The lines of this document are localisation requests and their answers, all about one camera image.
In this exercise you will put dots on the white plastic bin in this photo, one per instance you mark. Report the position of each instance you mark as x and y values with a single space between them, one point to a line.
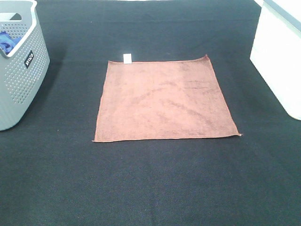
276 51

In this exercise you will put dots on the blue cloth in basket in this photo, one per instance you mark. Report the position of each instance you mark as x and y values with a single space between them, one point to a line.
7 43

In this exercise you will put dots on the grey perforated laundry basket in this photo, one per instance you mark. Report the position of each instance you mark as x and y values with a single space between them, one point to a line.
22 71

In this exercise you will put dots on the black table mat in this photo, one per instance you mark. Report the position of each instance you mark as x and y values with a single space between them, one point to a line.
52 173

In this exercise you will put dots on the brown microfibre towel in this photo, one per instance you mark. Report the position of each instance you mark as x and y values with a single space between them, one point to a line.
162 100

